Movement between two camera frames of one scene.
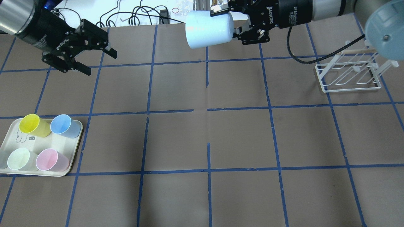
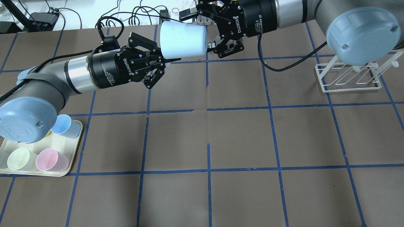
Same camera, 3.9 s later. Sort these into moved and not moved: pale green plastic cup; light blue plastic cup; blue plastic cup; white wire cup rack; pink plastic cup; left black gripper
Moved: light blue plastic cup; left black gripper
Not moved: blue plastic cup; pink plastic cup; white wire cup rack; pale green plastic cup
